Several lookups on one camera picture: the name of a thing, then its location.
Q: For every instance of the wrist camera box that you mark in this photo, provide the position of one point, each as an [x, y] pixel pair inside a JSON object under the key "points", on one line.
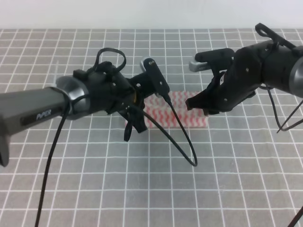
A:
{"points": [[151, 80], [220, 59]]}

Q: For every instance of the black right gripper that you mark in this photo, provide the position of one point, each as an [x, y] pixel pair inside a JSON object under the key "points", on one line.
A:
{"points": [[230, 87]]}

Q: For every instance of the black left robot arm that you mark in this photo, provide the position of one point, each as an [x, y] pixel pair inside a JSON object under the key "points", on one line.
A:
{"points": [[79, 95]]}

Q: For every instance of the grey checked tablecloth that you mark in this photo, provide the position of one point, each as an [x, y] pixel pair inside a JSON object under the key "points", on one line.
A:
{"points": [[248, 173]]}

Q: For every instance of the pink white wavy towel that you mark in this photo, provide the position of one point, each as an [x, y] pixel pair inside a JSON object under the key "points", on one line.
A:
{"points": [[161, 112]]}

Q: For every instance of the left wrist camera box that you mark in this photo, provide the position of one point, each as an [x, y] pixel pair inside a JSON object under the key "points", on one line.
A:
{"points": [[151, 80]]}

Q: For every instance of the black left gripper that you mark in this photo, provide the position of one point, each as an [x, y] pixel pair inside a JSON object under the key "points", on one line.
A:
{"points": [[108, 90]]}

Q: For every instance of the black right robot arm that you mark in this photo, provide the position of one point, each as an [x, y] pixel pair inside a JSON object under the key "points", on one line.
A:
{"points": [[276, 63]]}

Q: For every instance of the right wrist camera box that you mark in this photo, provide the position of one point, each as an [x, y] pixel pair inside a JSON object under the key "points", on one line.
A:
{"points": [[220, 59]]}

